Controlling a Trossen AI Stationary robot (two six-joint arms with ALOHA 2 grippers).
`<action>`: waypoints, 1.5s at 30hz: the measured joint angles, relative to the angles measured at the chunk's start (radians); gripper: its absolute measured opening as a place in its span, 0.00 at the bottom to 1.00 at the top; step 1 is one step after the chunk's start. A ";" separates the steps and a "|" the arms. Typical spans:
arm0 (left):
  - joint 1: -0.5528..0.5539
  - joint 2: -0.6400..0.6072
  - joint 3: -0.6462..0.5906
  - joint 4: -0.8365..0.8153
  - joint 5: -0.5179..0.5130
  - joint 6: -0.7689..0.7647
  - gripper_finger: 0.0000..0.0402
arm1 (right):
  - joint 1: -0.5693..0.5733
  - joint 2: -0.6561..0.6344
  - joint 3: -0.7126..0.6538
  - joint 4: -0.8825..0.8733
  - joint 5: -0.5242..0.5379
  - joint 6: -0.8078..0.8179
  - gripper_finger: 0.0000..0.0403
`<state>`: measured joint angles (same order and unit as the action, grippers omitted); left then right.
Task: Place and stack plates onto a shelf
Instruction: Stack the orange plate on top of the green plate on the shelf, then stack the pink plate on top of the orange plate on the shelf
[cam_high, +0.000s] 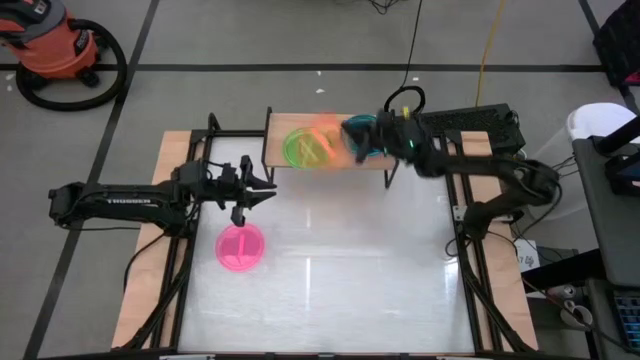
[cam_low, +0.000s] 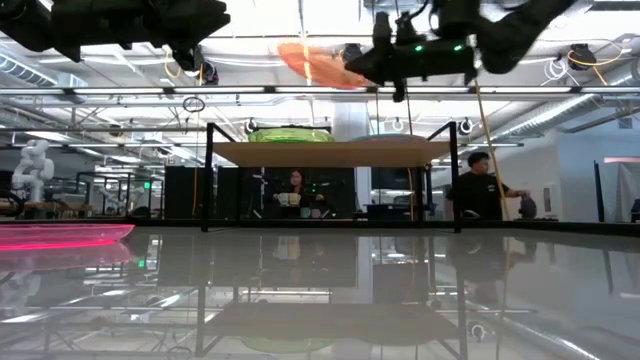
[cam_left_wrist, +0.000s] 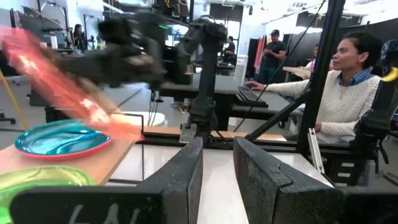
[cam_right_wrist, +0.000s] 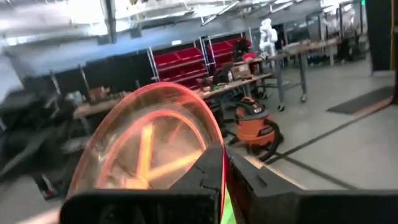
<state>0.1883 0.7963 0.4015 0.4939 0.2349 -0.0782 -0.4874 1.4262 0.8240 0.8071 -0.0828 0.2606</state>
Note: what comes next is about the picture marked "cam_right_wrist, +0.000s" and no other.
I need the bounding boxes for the metal rack red bins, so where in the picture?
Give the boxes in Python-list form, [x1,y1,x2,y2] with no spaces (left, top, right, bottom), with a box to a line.
[146,45,208,90]
[201,36,252,71]

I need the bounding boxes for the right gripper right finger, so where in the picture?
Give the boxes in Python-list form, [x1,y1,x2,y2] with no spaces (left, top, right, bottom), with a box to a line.
[225,146,302,224]

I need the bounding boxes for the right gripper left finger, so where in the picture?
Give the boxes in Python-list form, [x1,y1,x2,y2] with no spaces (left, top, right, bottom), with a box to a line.
[169,142,226,220]

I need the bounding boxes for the orange shop vacuum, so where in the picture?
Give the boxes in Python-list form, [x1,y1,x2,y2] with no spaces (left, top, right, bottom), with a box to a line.
[233,96,280,149]
[217,101,284,162]

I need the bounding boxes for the orange translucent plate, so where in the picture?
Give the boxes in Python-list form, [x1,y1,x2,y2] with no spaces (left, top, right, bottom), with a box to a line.
[67,82,225,200]

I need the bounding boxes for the dark floor mat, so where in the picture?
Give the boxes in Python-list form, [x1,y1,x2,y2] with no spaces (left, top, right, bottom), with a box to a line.
[326,86,396,115]

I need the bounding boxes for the long wooden workbench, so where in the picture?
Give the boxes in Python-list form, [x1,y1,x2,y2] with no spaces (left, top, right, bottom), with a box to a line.
[74,73,274,119]

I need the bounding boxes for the white humanoid robot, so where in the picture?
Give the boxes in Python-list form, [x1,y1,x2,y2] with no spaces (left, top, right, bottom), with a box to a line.
[259,17,279,57]

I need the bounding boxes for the black cabinet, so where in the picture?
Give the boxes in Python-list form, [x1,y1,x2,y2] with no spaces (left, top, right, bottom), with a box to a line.
[365,0,393,73]

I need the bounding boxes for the person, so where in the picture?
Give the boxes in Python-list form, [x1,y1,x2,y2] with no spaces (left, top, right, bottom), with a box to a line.
[232,37,251,62]

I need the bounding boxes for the cardboard box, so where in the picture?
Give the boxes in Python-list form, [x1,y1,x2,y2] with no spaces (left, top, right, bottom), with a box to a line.
[230,63,252,80]

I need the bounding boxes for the grey table on casters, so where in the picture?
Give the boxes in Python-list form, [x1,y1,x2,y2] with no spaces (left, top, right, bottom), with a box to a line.
[270,39,340,111]

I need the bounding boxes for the green translucent plate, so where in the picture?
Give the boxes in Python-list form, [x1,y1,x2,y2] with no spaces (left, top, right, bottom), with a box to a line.
[220,186,237,224]

